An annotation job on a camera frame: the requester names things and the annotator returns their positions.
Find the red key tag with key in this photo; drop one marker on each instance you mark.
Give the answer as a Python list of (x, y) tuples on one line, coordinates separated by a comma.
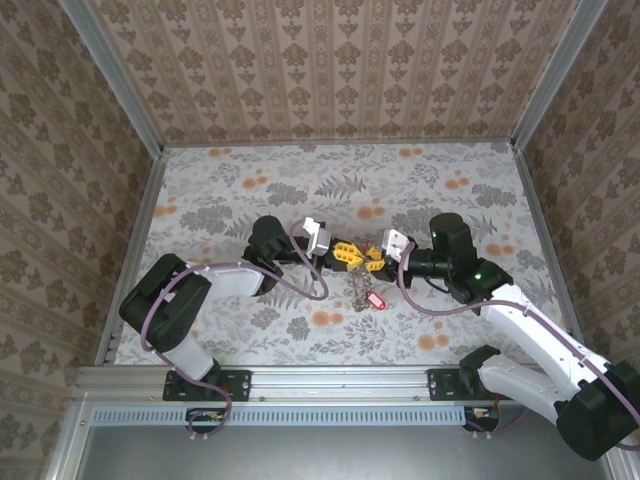
[(376, 301)]

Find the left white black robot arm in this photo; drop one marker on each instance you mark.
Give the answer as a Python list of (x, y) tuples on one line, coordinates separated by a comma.
[(185, 305)]

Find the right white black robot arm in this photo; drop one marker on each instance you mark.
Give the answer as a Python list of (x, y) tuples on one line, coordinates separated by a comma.
[(530, 330)]

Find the black wiring junction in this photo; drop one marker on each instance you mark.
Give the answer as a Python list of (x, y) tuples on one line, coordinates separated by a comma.
[(205, 416), (482, 417)]

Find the grey metal panel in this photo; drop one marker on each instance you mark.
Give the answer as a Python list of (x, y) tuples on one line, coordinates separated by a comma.
[(350, 455)]

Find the aluminium table side rail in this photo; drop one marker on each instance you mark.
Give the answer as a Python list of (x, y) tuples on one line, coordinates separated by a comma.
[(542, 225), (146, 200)]

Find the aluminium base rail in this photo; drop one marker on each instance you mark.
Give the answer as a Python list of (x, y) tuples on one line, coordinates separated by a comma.
[(340, 385)]

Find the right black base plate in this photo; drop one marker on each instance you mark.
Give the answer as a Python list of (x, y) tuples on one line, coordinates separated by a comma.
[(442, 385)]

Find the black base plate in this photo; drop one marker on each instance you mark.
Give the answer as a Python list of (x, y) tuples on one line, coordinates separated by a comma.
[(235, 384), (442, 385)]

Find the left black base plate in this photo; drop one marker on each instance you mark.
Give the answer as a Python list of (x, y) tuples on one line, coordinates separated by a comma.
[(235, 384)]

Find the aluminium frame post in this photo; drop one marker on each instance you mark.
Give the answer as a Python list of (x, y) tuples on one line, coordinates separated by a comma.
[(554, 75), (116, 75)]

